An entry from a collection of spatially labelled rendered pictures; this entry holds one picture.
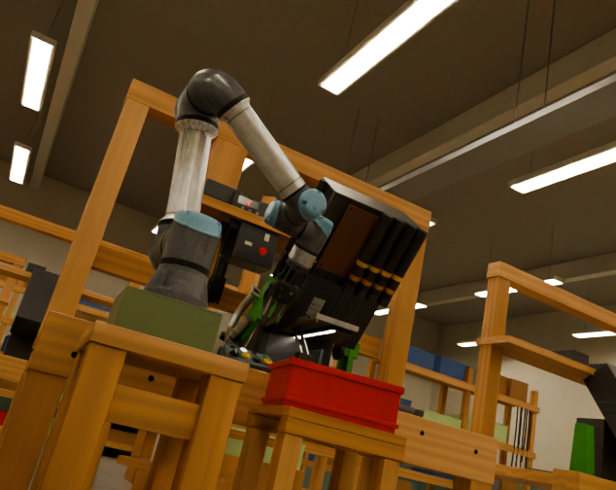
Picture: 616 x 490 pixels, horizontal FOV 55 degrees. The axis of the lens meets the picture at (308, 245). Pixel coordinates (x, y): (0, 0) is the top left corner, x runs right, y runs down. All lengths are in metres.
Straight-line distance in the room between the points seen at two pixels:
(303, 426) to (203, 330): 0.34
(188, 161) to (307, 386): 0.65
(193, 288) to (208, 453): 0.35
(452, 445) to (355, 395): 0.63
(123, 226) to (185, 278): 11.09
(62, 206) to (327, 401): 11.03
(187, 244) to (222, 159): 1.18
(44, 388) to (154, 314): 0.44
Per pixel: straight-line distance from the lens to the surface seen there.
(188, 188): 1.56
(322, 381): 1.52
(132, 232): 12.42
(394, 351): 2.71
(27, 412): 1.63
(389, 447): 1.58
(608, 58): 5.76
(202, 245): 1.37
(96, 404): 1.20
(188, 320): 1.30
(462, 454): 2.13
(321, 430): 1.48
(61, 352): 1.63
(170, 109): 2.53
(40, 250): 12.09
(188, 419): 1.24
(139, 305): 1.28
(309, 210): 1.52
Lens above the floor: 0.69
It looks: 19 degrees up
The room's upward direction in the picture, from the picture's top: 13 degrees clockwise
